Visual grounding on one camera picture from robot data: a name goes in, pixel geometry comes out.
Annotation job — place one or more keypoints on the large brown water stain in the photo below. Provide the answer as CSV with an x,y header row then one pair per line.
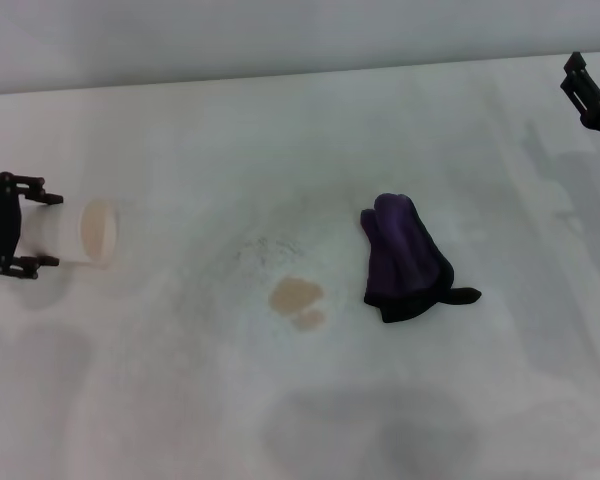
x,y
292,295

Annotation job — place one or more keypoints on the white paper cup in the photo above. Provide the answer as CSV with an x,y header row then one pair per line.
x,y
75,232

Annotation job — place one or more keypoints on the purple rag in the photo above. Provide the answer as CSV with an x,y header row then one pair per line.
x,y
400,250

